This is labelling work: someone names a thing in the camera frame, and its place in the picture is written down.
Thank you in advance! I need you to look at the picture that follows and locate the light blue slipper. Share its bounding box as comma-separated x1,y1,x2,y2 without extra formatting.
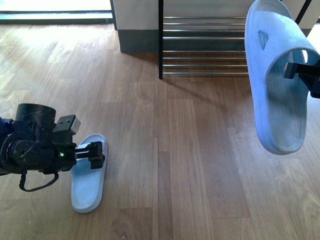
71,133,108,213
244,0,320,155

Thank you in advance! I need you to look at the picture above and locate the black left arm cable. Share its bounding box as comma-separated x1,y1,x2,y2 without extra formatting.
18,171,60,193

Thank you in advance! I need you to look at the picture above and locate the black metal shoe rack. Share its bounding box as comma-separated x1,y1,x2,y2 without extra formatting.
159,0,320,81

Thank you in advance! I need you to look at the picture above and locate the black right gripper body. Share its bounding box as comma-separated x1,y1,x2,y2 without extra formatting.
284,60,320,99

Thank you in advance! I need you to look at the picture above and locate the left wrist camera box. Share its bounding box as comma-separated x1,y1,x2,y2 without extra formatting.
53,114,81,135

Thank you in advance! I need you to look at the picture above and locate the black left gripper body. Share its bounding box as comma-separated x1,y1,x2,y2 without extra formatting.
49,133,103,173

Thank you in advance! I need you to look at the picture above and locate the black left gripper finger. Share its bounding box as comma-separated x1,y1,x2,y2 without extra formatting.
88,141,105,170

